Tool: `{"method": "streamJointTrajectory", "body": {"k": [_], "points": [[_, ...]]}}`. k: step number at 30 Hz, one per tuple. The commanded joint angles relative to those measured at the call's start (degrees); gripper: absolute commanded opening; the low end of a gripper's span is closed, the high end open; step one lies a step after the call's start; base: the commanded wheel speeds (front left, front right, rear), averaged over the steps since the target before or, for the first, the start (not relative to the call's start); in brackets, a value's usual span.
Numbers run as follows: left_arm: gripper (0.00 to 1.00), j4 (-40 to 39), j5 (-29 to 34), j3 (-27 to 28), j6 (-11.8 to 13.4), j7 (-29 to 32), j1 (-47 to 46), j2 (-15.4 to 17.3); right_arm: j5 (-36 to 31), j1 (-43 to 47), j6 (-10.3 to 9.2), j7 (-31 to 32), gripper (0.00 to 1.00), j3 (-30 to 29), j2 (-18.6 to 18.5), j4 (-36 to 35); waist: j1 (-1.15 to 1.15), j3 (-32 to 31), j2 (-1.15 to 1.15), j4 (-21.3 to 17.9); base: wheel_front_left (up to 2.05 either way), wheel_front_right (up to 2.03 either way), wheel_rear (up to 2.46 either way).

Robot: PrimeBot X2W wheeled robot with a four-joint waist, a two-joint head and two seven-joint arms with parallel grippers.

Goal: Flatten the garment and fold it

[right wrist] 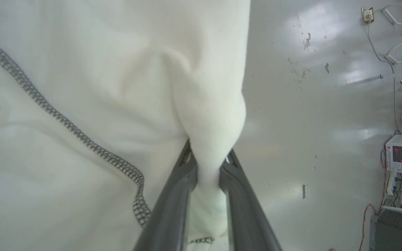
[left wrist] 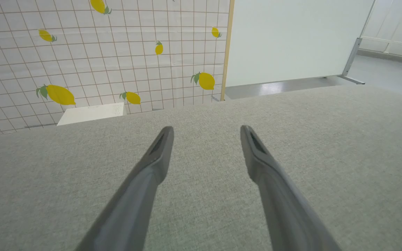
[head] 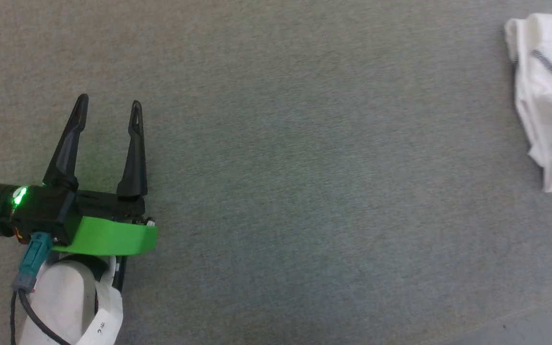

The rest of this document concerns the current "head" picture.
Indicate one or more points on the white long-sleeve shirt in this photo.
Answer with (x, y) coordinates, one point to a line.
(549, 96)

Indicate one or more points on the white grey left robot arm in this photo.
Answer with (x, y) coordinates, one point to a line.
(65, 297)

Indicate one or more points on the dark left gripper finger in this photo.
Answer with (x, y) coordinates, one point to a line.
(134, 167)
(67, 153)

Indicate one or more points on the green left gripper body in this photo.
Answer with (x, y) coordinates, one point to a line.
(113, 237)

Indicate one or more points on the white paper label band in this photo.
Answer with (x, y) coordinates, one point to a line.
(109, 316)

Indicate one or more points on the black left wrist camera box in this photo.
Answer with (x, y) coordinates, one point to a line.
(46, 211)

